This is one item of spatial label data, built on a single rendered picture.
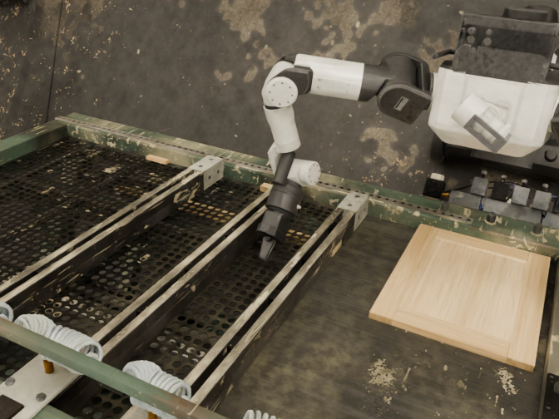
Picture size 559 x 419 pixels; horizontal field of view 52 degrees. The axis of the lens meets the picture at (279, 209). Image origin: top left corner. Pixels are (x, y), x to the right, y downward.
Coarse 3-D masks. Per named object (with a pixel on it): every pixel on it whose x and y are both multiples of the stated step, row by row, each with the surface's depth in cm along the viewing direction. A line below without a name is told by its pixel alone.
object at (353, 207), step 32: (352, 192) 180; (352, 224) 169; (320, 256) 148; (288, 288) 135; (256, 320) 129; (224, 352) 117; (256, 352) 123; (192, 384) 108; (224, 384) 112; (128, 416) 96
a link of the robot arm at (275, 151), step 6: (276, 144) 150; (288, 144) 149; (294, 144) 149; (270, 150) 153; (276, 150) 152; (282, 150) 150; (288, 150) 150; (270, 156) 154; (276, 156) 154; (270, 162) 156; (276, 162) 156; (276, 168) 156
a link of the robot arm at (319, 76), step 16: (304, 64) 136; (320, 64) 136; (336, 64) 136; (352, 64) 136; (272, 80) 136; (288, 80) 135; (304, 80) 135; (320, 80) 136; (336, 80) 136; (352, 80) 135; (272, 96) 138; (288, 96) 137; (336, 96) 139; (352, 96) 138
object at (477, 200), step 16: (432, 176) 191; (432, 192) 187; (480, 192) 182; (496, 192) 180; (512, 192) 194; (528, 192) 177; (544, 192) 175; (480, 208) 184; (496, 208) 182; (512, 208) 181; (528, 208) 179; (544, 208) 175; (544, 224) 177
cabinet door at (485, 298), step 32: (416, 256) 159; (448, 256) 160; (480, 256) 161; (512, 256) 161; (544, 256) 162; (384, 288) 145; (416, 288) 146; (448, 288) 147; (480, 288) 148; (512, 288) 148; (544, 288) 148; (384, 320) 136; (416, 320) 135; (448, 320) 136; (480, 320) 136; (512, 320) 137; (480, 352) 128; (512, 352) 127
